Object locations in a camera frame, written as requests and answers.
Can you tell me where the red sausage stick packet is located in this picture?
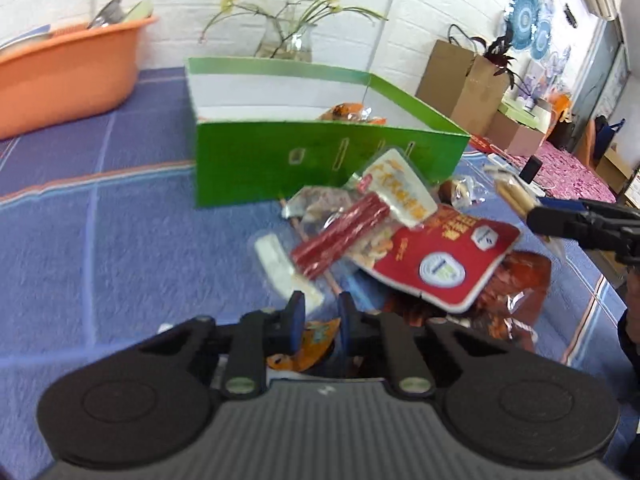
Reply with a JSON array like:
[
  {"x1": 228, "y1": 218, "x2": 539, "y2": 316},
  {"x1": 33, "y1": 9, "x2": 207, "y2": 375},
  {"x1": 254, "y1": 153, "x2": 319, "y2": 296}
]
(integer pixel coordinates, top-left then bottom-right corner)
[{"x1": 253, "y1": 148, "x2": 437, "y2": 312}]

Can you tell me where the orange snack packet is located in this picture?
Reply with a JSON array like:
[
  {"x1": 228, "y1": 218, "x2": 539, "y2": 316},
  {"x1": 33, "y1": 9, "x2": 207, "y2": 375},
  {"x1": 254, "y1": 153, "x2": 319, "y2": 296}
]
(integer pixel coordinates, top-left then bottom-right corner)
[{"x1": 267, "y1": 318, "x2": 341, "y2": 373}]

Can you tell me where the pink patterned tablecloth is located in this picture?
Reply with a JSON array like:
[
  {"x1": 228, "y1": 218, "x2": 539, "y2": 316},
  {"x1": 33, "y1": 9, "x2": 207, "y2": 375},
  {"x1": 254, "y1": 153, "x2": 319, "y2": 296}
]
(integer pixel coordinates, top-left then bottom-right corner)
[{"x1": 534, "y1": 141, "x2": 616, "y2": 203}]

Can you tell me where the clear biscuit stick packet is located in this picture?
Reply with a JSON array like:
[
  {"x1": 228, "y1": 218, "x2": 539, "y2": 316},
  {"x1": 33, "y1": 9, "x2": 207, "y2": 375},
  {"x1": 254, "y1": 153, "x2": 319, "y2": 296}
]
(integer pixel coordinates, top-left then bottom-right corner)
[{"x1": 483, "y1": 165, "x2": 540, "y2": 221}]

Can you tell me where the red flat snack pouch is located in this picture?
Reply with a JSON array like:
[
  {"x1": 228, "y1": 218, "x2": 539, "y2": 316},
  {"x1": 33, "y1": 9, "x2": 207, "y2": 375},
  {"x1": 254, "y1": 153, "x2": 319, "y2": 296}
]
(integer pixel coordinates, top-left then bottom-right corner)
[{"x1": 347, "y1": 205, "x2": 521, "y2": 314}]

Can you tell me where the dark red crinkly snack bag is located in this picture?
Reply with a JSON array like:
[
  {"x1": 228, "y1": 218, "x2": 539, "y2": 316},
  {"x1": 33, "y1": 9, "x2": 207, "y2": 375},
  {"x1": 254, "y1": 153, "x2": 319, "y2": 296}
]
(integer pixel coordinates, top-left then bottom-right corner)
[{"x1": 382, "y1": 250, "x2": 551, "y2": 352}]

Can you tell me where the brown paper bag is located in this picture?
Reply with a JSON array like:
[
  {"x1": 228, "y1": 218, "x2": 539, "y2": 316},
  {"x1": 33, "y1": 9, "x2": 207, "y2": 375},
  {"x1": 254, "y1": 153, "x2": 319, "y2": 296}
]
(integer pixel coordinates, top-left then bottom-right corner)
[{"x1": 416, "y1": 39, "x2": 510, "y2": 136}]

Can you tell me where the green cardboard box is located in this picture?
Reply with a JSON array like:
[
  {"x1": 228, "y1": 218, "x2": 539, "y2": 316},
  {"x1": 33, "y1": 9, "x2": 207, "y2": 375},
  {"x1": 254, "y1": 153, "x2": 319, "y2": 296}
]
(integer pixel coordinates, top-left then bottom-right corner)
[{"x1": 186, "y1": 58, "x2": 470, "y2": 208}]

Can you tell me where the blue checked tablecloth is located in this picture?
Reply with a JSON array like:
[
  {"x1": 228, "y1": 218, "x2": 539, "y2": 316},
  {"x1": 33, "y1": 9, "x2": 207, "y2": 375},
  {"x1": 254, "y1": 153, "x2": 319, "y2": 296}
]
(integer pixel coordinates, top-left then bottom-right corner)
[{"x1": 0, "y1": 66, "x2": 627, "y2": 480}]

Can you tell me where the dark red leafy plant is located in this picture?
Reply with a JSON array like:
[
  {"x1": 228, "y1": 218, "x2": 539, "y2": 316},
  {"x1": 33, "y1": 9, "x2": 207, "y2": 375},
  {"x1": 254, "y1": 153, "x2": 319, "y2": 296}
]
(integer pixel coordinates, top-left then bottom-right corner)
[{"x1": 483, "y1": 22, "x2": 518, "y2": 89}]

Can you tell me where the orange packet inside box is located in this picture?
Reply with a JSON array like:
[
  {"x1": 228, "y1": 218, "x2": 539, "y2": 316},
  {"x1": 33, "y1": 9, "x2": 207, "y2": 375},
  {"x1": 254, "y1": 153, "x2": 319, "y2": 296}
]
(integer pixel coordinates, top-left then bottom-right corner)
[{"x1": 318, "y1": 103, "x2": 387, "y2": 126}]

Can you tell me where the blue paper fan decoration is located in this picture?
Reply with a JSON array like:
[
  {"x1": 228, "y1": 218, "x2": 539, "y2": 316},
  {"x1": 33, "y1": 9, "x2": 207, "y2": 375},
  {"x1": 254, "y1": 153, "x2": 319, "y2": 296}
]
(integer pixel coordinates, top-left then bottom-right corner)
[{"x1": 506, "y1": 0, "x2": 541, "y2": 51}]

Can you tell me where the glass vase with flowers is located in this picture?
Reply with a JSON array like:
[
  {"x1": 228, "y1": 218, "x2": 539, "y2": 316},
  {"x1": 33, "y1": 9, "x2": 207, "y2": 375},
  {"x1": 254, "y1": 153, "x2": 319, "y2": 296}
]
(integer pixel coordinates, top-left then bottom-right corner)
[{"x1": 198, "y1": 0, "x2": 387, "y2": 62}]

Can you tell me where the orange plastic basin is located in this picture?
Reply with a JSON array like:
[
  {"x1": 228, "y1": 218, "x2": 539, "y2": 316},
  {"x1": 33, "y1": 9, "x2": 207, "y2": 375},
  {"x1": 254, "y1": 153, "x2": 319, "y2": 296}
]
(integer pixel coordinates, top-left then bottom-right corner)
[{"x1": 1, "y1": 16, "x2": 157, "y2": 140}]

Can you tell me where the green plate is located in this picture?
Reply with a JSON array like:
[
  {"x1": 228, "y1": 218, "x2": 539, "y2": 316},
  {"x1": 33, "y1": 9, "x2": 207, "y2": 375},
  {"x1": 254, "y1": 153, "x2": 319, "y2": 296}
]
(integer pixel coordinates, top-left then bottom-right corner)
[{"x1": 122, "y1": 0, "x2": 153, "y2": 23}]

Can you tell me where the metal bowl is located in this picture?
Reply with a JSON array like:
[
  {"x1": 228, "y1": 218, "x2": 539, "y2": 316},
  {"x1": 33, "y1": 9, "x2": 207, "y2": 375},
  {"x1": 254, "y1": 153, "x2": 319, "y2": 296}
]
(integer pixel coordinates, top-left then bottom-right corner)
[{"x1": 87, "y1": 0, "x2": 126, "y2": 29}]

